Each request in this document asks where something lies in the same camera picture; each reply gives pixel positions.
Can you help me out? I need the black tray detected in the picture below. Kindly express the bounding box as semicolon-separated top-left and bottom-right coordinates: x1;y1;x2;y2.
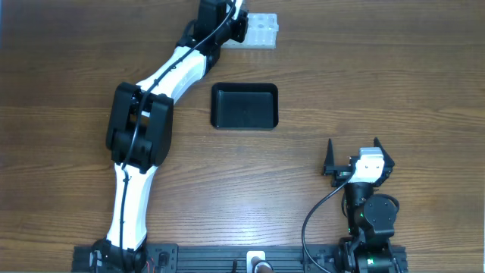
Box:
210;82;280;132

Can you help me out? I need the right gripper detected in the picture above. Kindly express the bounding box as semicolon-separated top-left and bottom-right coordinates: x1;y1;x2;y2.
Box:
323;136;396;188

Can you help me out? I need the white test tube rack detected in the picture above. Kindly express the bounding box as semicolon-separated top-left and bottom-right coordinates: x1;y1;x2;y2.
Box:
221;12;280;50

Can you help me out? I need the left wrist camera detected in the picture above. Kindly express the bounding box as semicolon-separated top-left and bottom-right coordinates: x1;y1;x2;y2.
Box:
231;0;248;22

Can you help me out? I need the mounting rail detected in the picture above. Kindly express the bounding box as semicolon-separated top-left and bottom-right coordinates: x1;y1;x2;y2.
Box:
71;243;408;273

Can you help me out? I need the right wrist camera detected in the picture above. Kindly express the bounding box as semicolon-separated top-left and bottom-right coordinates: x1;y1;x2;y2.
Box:
350;146;386;184

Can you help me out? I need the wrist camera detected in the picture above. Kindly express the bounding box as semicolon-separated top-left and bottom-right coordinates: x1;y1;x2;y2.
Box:
231;0;248;22
350;146;386;184

